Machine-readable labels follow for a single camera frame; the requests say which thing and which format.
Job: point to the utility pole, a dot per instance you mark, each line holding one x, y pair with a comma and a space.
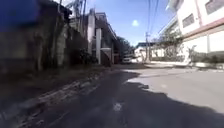
147, 46

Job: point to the dirt verge with rubble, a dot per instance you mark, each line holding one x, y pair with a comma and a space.
40, 90

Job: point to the white car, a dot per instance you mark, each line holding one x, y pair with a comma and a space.
127, 59

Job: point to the green hedge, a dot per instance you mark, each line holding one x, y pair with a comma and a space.
206, 57

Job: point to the low white wall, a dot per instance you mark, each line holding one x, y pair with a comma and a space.
173, 63

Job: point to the white building with brown band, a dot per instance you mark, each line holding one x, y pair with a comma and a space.
200, 30

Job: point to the tree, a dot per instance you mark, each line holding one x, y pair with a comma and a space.
124, 45

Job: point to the grey asphalt road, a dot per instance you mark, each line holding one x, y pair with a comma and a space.
140, 103

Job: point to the white building with blue roof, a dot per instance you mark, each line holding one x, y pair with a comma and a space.
143, 50

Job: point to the grey multi-storey building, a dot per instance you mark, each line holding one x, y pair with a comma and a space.
100, 36

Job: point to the dark concrete wall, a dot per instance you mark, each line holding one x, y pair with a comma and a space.
36, 46

